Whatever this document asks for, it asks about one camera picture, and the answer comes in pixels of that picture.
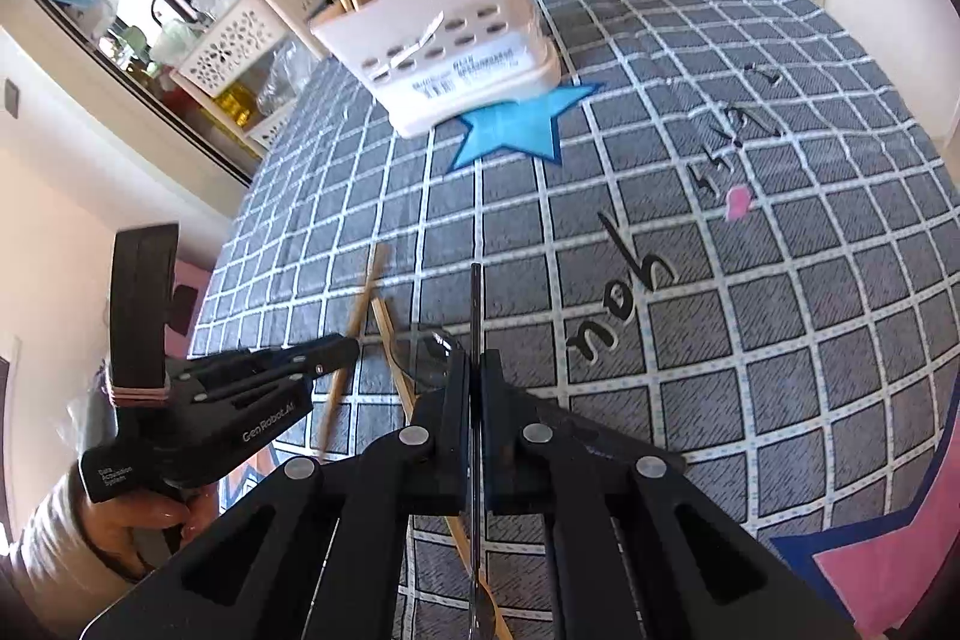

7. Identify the orange dotted wooden chopstick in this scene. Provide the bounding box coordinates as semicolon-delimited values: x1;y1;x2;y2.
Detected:
314;242;394;462

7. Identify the steel spoon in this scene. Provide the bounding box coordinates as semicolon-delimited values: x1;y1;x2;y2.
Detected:
467;262;496;640
386;325;460;396

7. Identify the person's left forearm sleeve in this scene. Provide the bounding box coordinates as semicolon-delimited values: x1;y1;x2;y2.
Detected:
2;466;135;638

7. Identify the person's left hand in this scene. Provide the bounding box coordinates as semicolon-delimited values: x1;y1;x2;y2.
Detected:
68;466;218;591

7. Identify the pink plastic stool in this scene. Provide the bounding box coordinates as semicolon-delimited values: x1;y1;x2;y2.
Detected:
164;260;212;359

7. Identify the beige plastic storage rack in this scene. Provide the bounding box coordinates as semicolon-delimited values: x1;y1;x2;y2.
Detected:
171;0;329;158

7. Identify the grey checkered star tablecloth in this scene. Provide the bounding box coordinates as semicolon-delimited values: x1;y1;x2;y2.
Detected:
192;0;958;638

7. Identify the pink plastic utensil holder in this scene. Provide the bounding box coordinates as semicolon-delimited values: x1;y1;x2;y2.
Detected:
309;0;560;138

